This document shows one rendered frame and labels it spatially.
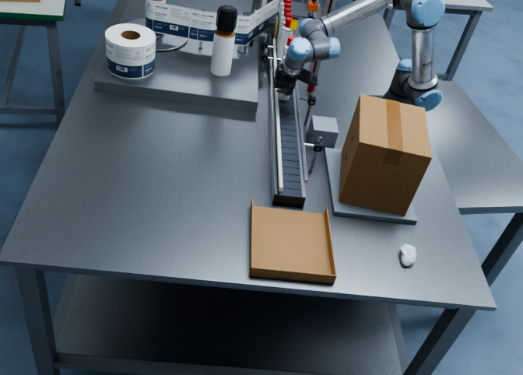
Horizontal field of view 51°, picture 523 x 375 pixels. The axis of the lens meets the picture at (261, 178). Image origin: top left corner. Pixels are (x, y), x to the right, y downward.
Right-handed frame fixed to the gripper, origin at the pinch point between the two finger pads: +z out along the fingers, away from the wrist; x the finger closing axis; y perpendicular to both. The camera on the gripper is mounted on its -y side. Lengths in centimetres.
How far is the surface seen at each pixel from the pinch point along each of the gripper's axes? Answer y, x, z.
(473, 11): -145, -142, 105
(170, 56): 51, -20, 18
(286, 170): 1.4, 40.6, -16.9
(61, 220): 72, 70, -28
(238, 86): 20.0, -4.5, 9.0
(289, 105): -1.9, 3.5, 4.4
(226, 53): 27.0, -15.3, 1.7
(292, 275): 1, 81, -37
